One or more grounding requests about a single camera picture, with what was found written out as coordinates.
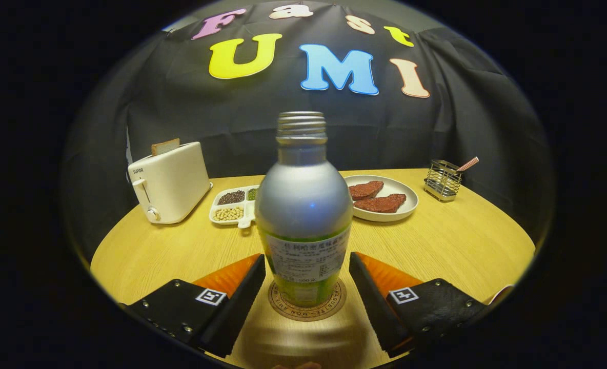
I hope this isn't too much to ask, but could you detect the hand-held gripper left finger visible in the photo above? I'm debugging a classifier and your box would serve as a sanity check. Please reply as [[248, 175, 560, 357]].
[[120, 254, 266, 358]]

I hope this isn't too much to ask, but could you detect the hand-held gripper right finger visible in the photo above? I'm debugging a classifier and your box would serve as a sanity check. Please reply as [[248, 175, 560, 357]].
[[349, 251, 489, 358]]

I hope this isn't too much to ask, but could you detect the round cork coaster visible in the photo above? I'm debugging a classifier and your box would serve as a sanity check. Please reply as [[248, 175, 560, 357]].
[[268, 279, 347, 322]]

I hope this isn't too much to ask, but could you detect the silver green juice bottle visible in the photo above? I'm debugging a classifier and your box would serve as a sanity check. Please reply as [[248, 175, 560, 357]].
[[255, 112, 354, 308]]

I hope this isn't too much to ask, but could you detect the white divided bean tray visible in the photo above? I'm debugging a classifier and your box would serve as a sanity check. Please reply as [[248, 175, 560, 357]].
[[209, 185, 260, 229]]

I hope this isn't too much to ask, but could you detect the red meat slice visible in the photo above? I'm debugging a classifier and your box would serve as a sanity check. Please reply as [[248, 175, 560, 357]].
[[354, 193, 407, 214], [349, 180, 385, 201]]

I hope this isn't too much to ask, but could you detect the wooden table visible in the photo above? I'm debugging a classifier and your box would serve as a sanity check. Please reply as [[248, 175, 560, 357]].
[[90, 168, 536, 369]]

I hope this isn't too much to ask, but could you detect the white round plate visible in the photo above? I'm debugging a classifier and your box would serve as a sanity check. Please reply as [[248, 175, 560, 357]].
[[343, 175, 419, 222]]

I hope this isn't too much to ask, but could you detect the white toaster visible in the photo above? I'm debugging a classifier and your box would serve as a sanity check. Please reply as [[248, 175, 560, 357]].
[[128, 141, 213, 224]]

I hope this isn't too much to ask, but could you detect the toast slice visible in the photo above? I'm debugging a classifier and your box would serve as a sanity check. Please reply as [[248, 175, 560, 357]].
[[151, 138, 180, 156]]

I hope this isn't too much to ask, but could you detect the black backdrop cloth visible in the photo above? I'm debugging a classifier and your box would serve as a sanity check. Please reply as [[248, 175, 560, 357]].
[[60, 0, 555, 247]]

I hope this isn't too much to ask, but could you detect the metal wire basket holder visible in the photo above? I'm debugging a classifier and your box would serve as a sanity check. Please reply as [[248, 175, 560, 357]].
[[424, 160, 462, 201]]

